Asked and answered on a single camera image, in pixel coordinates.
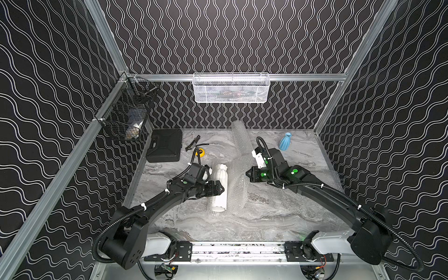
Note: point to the white roll in black basket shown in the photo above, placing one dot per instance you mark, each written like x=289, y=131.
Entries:
x=136, y=118

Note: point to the clear bubble wrap sheet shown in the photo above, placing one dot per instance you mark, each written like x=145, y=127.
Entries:
x=232, y=176
x=329, y=177

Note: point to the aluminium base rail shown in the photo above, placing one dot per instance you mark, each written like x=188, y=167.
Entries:
x=227, y=252

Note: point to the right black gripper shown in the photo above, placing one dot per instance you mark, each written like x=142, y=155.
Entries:
x=253, y=175

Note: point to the bubble white cylinder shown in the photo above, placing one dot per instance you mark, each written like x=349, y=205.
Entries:
x=220, y=175

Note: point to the black utility knife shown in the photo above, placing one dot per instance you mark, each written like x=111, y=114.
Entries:
x=195, y=144

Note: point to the white wire mesh basket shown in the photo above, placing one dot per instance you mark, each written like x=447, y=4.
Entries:
x=231, y=87

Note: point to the black plastic tool case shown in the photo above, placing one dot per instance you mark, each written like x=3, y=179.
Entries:
x=165, y=145

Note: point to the blue ribbed vase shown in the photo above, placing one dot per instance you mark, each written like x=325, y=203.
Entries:
x=285, y=142

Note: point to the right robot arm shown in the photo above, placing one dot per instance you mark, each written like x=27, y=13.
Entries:
x=369, y=236

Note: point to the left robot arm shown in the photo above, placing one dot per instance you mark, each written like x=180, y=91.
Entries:
x=124, y=239

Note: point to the clear bubble wrap roll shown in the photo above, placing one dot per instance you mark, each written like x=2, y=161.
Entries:
x=242, y=139

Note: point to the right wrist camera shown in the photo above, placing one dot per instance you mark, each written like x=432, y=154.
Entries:
x=259, y=159

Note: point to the black wire basket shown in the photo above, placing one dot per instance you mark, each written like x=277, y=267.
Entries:
x=135, y=93

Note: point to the yellow tape measure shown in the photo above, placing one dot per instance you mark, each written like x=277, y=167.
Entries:
x=200, y=152

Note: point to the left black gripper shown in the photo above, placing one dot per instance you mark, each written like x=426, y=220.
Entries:
x=213, y=188

